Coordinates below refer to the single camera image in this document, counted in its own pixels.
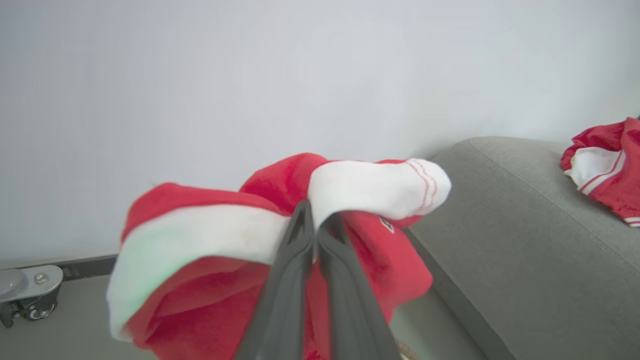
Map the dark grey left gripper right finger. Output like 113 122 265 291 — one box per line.
316 213 402 360

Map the grey fabric sofa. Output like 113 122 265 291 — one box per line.
402 136 640 360

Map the red garment with white band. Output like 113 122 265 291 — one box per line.
106 152 434 360

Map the grey caster wheel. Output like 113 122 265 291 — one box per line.
0 265 64 329

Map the white sock with red stripes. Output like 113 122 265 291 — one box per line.
307 159 452 228

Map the red garment with striped trim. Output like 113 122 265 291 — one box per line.
560 116 640 228

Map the dark grey baseboard strip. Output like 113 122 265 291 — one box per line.
50 254 118 282

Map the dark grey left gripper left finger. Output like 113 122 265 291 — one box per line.
235 200 316 360

